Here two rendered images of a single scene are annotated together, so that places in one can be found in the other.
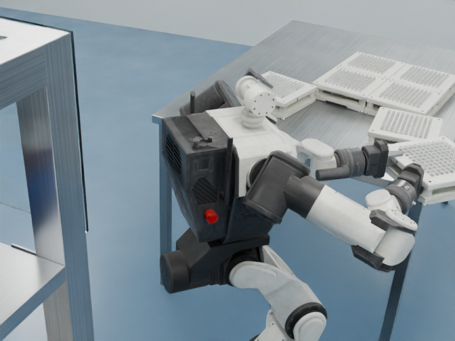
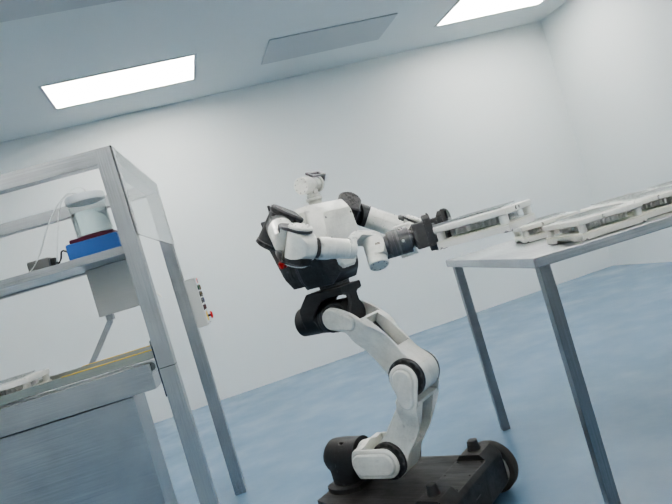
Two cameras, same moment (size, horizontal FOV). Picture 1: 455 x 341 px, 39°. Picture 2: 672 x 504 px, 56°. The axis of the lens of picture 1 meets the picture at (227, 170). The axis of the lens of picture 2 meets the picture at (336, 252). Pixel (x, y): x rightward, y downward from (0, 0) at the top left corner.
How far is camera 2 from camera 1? 2.33 m
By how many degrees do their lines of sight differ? 64
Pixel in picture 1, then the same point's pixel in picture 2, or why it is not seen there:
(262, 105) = (300, 187)
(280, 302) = (377, 354)
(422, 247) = not seen: outside the picture
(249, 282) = (334, 324)
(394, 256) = (289, 251)
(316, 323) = (401, 374)
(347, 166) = not seen: hidden behind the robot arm
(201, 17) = not seen: outside the picture
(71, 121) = (115, 180)
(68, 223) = (120, 225)
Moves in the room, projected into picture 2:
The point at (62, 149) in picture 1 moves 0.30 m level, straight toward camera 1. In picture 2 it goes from (111, 191) to (29, 203)
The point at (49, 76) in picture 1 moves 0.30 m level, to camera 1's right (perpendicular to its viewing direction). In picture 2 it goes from (98, 161) to (112, 136)
